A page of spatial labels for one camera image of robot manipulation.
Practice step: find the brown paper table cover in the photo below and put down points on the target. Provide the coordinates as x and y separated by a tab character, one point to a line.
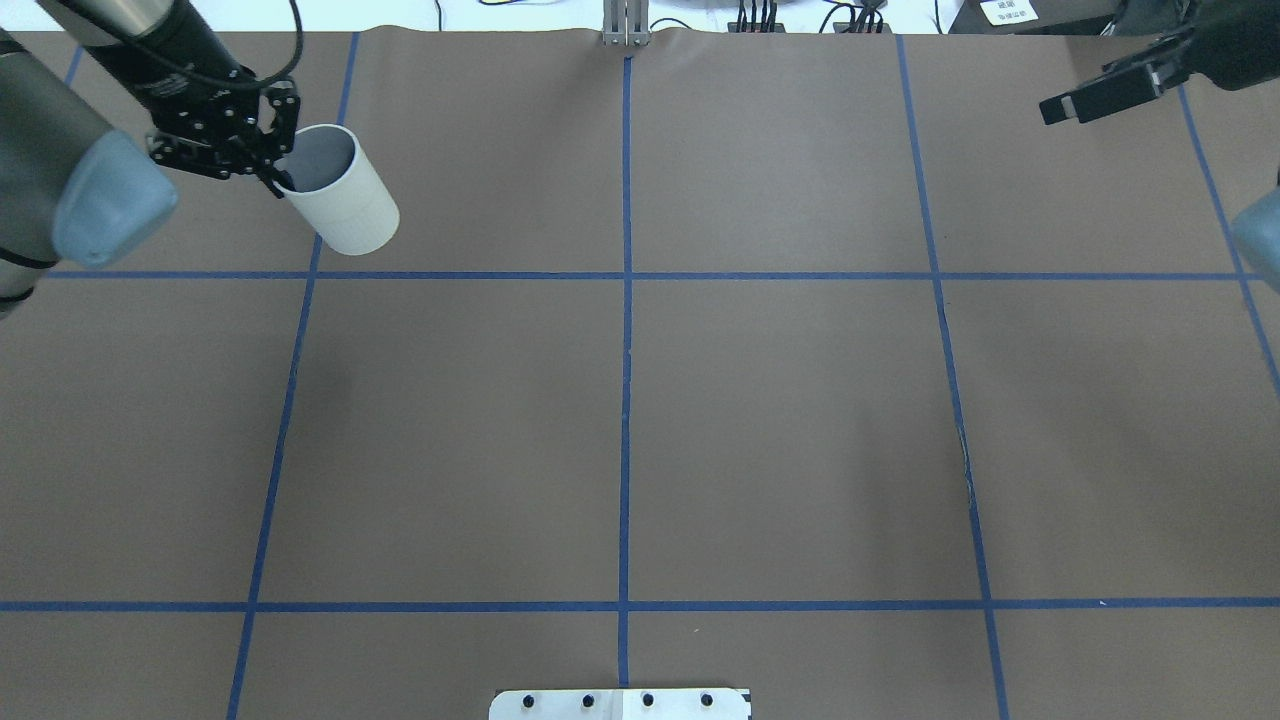
813	366

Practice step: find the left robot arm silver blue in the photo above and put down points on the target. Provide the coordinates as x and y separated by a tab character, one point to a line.
76	188

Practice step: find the aluminium frame post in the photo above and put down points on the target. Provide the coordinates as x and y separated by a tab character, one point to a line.
625	23

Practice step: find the white column with base plate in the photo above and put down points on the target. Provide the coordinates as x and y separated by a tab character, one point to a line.
623	703

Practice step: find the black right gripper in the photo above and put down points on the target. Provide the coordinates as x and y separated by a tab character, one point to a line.
1232	42

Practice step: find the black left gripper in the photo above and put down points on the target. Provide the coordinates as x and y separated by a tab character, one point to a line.
182	68

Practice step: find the white mug with handle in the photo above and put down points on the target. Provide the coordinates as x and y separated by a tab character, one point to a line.
331	182

